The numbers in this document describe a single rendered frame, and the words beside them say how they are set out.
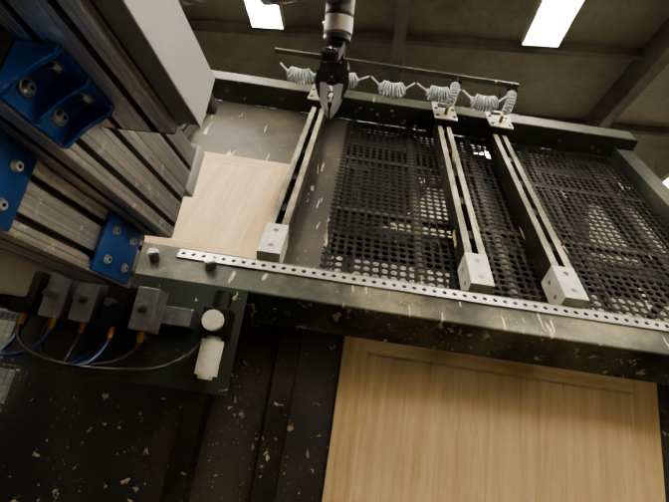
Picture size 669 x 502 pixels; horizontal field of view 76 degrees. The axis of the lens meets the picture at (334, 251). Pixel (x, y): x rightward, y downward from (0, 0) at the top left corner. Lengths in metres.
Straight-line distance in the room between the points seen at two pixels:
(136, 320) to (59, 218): 0.41
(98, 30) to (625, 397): 1.45
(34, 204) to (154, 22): 0.25
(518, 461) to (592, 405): 0.27
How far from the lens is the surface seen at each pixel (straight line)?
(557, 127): 2.22
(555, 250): 1.39
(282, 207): 1.27
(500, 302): 1.14
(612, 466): 1.49
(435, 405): 1.28
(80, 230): 0.64
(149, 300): 0.97
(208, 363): 0.96
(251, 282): 1.05
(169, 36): 0.47
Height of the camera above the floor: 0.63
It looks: 17 degrees up
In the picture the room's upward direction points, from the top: 9 degrees clockwise
